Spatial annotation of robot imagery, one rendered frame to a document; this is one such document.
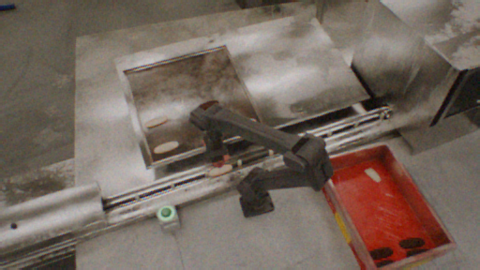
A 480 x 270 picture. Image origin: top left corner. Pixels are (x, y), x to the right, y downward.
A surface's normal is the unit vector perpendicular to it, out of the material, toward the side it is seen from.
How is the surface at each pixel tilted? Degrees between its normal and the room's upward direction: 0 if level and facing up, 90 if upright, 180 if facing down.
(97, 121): 0
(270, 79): 10
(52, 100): 0
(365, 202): 0
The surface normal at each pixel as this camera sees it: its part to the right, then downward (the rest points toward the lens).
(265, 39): 0.07, -0.51
